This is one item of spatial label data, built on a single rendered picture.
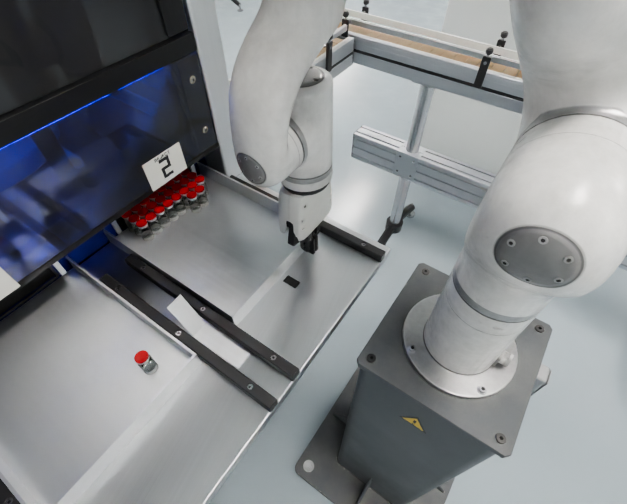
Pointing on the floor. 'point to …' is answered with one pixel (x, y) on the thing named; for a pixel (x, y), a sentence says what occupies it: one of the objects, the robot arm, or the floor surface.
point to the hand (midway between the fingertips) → (309, 242)
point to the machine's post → (217, 96)
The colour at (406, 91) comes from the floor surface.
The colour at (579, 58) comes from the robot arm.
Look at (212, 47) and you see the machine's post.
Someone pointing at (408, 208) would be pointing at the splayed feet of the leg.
